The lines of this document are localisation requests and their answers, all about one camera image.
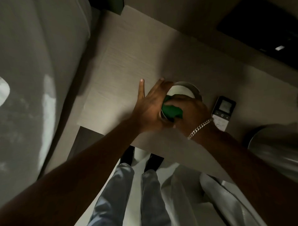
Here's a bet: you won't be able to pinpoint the white remote with screen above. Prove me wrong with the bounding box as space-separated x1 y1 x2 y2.
211 96 237 132

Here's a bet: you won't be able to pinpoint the silver chain bracelet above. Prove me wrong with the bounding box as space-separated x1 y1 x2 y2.
187 118 214 140

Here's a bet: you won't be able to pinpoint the person's black right shoe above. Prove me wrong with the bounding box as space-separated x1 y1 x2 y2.
144 153 165 173

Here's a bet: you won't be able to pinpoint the person's right forearm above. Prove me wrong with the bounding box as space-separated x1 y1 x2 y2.
188 123 298 226

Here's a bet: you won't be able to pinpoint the person's black shoe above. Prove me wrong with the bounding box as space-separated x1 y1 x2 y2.
120 145 135 166
144 153 165 173

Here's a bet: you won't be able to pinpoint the person's black left shoe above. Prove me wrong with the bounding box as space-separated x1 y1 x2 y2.
120 145 135 166

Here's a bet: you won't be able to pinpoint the person's left forearm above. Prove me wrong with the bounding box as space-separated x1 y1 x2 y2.
0 118 143 226

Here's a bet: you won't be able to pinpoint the large steel pot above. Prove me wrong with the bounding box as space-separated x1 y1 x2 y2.
247 123 298 185

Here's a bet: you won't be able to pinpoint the black flat screen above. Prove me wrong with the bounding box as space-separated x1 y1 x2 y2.
216 0 298 71

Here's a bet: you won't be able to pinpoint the white bedding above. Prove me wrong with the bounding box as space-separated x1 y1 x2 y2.
0 0 101 208

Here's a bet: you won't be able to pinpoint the green cleaning cloth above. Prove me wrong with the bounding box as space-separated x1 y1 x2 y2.
162 95 184 122

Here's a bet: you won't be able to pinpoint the blue jeans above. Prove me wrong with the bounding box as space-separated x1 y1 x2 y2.
87 163 172 226

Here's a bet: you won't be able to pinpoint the round steel bowl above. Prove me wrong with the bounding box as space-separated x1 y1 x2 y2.
159 81 203 123

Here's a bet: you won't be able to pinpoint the person's right hand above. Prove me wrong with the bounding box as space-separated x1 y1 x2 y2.
164 94 213 138

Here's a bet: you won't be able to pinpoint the person's left hand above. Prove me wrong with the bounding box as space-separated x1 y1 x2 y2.
130 78 174 134

